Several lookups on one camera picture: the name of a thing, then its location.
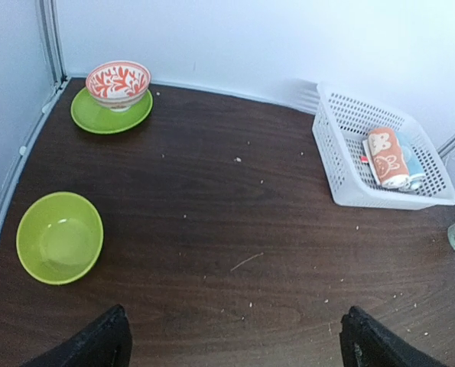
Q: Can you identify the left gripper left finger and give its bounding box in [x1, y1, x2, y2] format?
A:
[23, 304, 132, 366]

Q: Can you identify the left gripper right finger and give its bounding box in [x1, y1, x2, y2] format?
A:
[340, 306, 445, 367]

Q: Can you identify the blue patterned towel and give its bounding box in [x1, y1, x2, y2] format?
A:
[395, 132, 425, 192]

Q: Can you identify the orange bunny towel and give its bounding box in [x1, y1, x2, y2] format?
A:
[362, 127, 409, 190]

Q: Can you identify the white plastic basket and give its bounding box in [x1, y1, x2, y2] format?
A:
[312, 83, 455, 210]

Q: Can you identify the small green bowl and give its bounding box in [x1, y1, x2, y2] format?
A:
[15, 191, 104, 285]

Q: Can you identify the green plate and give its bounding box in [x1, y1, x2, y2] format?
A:
[70, 88, 154, 135]

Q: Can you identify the red patterned bowl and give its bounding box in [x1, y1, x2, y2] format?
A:
[86, 60, 151, 112]

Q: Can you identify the left aluminium frame post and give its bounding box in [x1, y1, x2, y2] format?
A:
[36, 0, 67, 86]

